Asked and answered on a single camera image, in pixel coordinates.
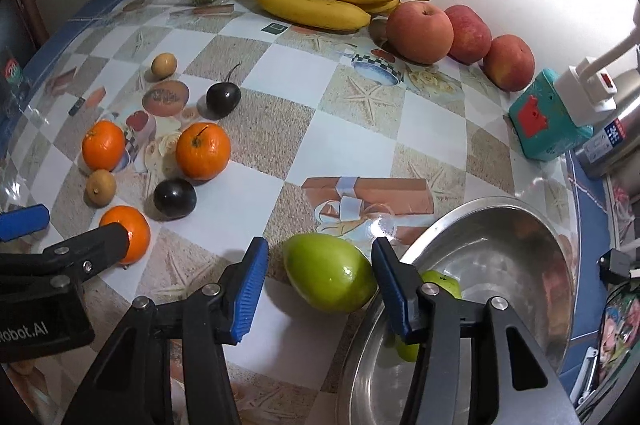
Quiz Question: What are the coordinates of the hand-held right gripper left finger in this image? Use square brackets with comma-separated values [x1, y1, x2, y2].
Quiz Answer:
[60, 236, 271, 425]

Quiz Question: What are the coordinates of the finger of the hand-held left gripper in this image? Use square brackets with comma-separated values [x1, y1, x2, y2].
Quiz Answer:
[0, 204, 51, 242]
[42, 222, 131, 282]

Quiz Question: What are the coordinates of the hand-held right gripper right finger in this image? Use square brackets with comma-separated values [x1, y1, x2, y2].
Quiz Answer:
[371, 236, 576, 425]

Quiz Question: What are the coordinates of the orange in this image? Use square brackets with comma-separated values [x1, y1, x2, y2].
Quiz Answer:
[175, 122, 232, 180]
[81, 120, 126, 172]
[99, 205, 152, 267]

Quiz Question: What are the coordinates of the stainless steel bowl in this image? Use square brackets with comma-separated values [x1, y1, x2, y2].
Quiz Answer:
[336, 196, 576, 425]

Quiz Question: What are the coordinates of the brown kiwi lower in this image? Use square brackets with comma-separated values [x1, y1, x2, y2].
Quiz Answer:
[85, 170, 117, 207]

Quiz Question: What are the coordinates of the printed checkered tablecloth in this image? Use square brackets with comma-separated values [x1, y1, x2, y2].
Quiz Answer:
[0, 0, 618, 425]

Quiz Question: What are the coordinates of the small brown longan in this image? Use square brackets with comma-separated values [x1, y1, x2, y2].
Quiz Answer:
[151, 53, 178, 80]

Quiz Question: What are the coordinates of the dark plum with stem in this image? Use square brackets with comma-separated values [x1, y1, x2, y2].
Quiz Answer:
[206, 63, 243, 122]

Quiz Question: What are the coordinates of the brown wooden furniture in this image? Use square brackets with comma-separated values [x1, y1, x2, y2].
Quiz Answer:
[10, 0, 48, 50]

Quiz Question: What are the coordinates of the black charger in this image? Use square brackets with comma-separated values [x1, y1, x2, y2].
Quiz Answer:
[597, 249, 637, 286]

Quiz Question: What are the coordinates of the colourful printed bag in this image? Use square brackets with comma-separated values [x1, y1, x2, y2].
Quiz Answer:
[585, 287, 640, 406]

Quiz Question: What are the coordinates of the teal box with red patch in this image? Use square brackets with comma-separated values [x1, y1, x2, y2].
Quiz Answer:
[509, 69, 595, 162]

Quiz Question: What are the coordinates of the red apple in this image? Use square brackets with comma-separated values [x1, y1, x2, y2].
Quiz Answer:
[385, 1, 455, 66]
[444, 5, 493, 66]
[482, 34, 536, 92]

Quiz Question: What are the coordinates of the stainless steel kettle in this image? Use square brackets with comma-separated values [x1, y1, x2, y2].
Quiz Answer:
[575, 55, 640, 179]

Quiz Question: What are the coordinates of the white power plug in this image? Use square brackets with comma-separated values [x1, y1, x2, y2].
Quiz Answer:
[554, 27, 640, 126]

